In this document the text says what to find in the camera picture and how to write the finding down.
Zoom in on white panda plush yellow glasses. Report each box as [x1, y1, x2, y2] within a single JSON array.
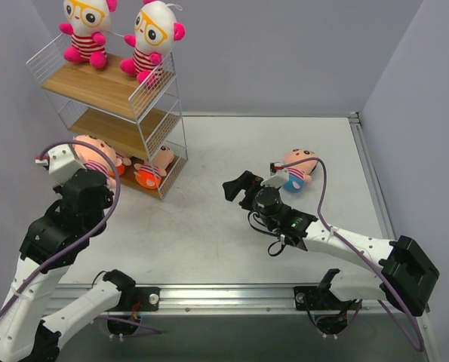
[[59, 0, 118, 69]]

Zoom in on boy plush blue shorts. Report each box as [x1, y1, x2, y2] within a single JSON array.
[[72, 135, 131, 189], [283, 149, 318, 193]]

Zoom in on aluminium table edge rail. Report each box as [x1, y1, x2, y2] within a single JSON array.
[[348, 112, 396, 240]]

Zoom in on white wire wooden shelf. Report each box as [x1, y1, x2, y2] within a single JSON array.
[[26, 32, 188, 199]]

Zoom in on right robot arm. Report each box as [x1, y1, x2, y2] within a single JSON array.
[[223, 170, 440, 317]]

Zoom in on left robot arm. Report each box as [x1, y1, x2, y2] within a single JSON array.
[[0, 169, 136, 361]]

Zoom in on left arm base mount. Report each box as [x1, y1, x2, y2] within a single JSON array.
[[92, 269, 161, 312]]

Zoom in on boy plush orange shorts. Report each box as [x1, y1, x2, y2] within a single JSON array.
[[134, 146, 174, 189], [109, 164, 125, 177]]

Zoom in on front aluminium rail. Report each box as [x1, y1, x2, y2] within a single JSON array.
[[38, 284, 425, 316]]

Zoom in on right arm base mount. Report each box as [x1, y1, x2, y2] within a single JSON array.
[[293, 268, 358, 311]]

